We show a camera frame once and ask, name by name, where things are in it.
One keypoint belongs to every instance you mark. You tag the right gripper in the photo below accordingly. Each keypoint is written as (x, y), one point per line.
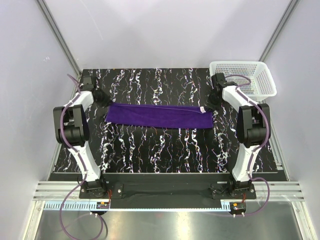
(208, 104)

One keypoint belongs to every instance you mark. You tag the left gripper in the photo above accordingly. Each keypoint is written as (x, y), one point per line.
(106, 101)

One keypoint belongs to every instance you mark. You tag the purple towel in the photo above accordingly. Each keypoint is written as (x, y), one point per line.
(160, 116)

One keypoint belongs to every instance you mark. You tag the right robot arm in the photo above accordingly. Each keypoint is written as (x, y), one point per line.
(252, 124)

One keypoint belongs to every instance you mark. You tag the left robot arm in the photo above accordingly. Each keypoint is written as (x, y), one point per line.
(71, 125)

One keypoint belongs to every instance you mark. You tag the white plastic basket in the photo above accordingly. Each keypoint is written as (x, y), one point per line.
(254, 77)

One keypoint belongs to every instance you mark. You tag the black marble pattern mat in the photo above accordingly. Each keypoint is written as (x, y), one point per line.
(120, 148)

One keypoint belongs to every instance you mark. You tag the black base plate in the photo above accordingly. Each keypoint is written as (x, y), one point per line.
(98, 188)

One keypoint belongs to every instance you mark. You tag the aluminium frame rail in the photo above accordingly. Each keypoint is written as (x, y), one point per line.
(278, 190)

